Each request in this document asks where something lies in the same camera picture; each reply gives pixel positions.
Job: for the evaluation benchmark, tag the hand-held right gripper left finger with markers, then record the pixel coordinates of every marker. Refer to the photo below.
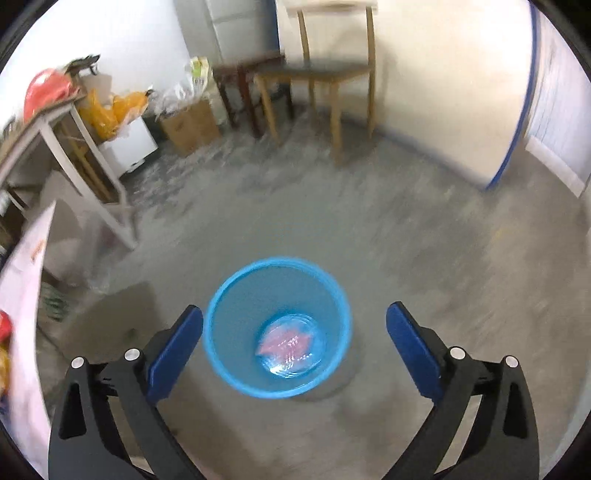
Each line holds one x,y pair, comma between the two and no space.
178,350

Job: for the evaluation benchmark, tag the dark object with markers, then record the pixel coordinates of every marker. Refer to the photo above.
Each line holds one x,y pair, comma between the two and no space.
83,64

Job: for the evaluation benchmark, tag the orange plastic bag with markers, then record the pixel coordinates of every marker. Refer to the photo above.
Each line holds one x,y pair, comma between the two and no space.
124,104

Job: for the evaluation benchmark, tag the white frame table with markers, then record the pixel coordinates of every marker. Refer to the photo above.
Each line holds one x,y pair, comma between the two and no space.
51,138

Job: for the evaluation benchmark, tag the white printed board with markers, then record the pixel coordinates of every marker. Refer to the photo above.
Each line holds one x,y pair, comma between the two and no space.
23,323

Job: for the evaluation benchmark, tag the light wooden chair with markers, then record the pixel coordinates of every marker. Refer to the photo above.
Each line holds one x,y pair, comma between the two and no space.
314,69

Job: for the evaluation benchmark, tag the brown cardboard box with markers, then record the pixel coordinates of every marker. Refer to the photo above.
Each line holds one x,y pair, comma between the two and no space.
189,127

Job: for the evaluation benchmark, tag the green white packaging bag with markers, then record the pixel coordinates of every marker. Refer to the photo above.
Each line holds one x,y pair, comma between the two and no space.
199,74

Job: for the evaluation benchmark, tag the blue mesh waste basket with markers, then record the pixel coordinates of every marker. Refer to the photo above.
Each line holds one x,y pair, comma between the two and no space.
240,323

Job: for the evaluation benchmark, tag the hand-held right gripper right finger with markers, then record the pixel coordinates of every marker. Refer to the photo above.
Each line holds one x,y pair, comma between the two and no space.
411,350

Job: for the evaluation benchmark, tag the red plastic bag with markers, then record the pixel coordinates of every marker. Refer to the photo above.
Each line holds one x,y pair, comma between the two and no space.
44,90

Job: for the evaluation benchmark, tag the pink snack wrapper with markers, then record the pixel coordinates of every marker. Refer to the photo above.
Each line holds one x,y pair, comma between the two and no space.
286,341

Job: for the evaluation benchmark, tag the white box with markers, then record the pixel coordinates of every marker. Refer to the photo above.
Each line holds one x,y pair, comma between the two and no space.
131,143

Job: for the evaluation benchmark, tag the crumpled clear plastic bags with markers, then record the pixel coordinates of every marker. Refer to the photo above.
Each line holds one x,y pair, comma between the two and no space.
173,99

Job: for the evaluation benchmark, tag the grey refrigerator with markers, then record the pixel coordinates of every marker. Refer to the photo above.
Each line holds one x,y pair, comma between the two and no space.
240,27

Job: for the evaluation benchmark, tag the dark red wooden stool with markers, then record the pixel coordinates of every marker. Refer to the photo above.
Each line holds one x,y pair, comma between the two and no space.
249,62

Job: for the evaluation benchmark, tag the white cardboard sheet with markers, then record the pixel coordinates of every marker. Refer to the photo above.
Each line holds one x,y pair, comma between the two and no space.
99,90

